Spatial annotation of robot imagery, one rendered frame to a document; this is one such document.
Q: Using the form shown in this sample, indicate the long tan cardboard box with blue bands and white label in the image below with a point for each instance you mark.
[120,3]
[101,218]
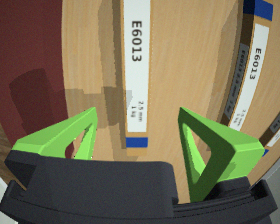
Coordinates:
[271,136]

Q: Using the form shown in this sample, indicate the brown rectangular box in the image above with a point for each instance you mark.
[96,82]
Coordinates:
[255,32]

